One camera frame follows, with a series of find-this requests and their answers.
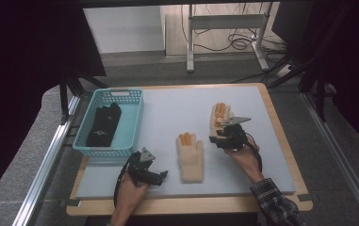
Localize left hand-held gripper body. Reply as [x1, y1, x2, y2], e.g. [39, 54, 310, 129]
[125, 147, 164, 187]

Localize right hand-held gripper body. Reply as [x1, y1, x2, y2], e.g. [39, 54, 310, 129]
[218, 116, 253, 152]

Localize beige and orange glove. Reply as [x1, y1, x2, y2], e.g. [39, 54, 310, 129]
[209, 102, 235, 137]
[175, 132, 205, 184]

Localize teal plastic basket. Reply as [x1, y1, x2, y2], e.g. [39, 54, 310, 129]
[72, 88, 145, 158]

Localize black glove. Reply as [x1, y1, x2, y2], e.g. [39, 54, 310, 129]
[86, 123, 116, 148]
[95, 102, 122, 133]

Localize person's right hand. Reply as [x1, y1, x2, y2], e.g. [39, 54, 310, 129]
[223, 135, 264, 184]

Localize person's left hand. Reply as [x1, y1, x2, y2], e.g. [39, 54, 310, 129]
[114, 172, 151, 211]

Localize white table mat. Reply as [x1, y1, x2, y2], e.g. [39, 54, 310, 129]
[75, 86, 297, 200]

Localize white power strip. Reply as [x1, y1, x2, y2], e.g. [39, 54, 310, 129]
[275, 63, 293, 78]

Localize black tripod stand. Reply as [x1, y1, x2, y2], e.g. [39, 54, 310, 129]
[266, 0, 336, 124]
[58, 70, 107, 124]

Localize black curtain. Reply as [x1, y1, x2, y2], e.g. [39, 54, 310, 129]
[0, 0, 107, 208]
[272, 0, 359, 158]

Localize white panel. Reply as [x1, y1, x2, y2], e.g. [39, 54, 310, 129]
[82, 6, 166, 55]

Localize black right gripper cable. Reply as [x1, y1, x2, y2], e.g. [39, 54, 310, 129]
[243, 132, 264, 173]

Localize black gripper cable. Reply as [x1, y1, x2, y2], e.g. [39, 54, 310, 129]
[113, 152, 141, 209]
[243, 132, 264, 173]

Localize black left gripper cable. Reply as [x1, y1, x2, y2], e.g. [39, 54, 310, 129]
[113, 152, 141, 209]

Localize black floor cables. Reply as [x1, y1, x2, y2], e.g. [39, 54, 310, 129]
[180, 3, 289, 56]

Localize aluminium rail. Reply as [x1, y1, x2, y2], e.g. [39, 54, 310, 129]
[302, 91, 359, 222]
[11, 94, 81, 226]

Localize white metal desk frame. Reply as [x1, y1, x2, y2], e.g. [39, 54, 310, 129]
[186, 2, 271, 73]

